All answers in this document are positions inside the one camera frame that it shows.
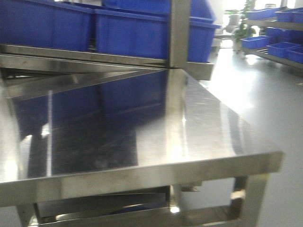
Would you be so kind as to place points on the stainless steel shelf rack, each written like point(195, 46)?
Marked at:
point(55, 60)

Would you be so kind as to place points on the blue plastic bin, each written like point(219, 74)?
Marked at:
point(132, 34)
point(202, 27)
point(47, 24)

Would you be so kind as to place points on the middle blue plastic bin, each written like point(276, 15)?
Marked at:
point(132, 34)

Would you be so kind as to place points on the right blue plastic bin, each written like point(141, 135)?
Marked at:
point(202, 27)

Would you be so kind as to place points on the potted green plant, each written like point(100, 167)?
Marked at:
point(236, 26)

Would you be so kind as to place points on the left blue plastic bin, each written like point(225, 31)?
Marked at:
point(47, 24)

